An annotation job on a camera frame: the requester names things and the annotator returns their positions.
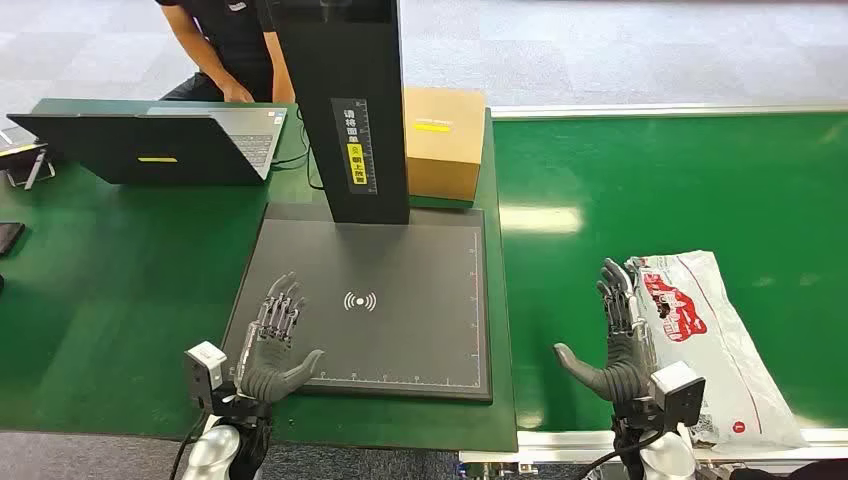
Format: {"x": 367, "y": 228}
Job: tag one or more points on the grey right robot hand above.
{"x": 623, "y": 371}

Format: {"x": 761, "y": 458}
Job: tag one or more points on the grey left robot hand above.
{"x": 268, "y": 371}

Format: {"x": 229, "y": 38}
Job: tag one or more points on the person's right hand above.
{"x": 237, "y": 93}

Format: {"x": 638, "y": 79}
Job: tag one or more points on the white plastic package red print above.
{"x": 722, "y": 344}

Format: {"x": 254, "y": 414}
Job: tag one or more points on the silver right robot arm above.
{"x": 666, "y": 460}

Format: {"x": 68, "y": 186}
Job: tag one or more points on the person's right forearm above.
{"x": 199, "y": 53}

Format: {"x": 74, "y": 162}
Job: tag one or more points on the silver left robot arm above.
{"x": 212, "y": 454}

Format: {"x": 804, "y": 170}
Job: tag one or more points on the person's left forearm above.
{"x": 281, "y": 73}

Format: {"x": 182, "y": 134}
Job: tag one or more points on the black weighing device column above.
{"x": 331, "y": 66}

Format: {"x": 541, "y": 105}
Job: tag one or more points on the black weighing device platform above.
{"x": 397, "y": 331}

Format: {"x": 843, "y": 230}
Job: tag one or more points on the person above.
{"x": 232, "y": 33}

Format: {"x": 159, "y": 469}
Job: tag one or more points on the dark grey open laptop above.
{"x": 146, "y": 149}

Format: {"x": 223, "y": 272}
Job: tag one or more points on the brown cardboard box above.
{"x": 440, "y": 152}

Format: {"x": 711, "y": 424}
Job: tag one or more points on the phone on metal stand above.
{"x": 23, "y": 162}

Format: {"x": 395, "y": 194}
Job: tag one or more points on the flat black phone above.
{"x": 8, "y": 237}

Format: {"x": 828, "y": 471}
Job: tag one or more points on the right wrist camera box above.
{"x": 679, "y": 394}

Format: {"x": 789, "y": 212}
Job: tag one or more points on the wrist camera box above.
{"x": 204, "y": 374}
{"x": 679, "y": 394}

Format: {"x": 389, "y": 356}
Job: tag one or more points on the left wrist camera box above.
{"x": 204, "y": 374}

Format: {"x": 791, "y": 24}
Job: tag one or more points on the green conveyor belt with frame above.
{"x": 662, "y": 185}

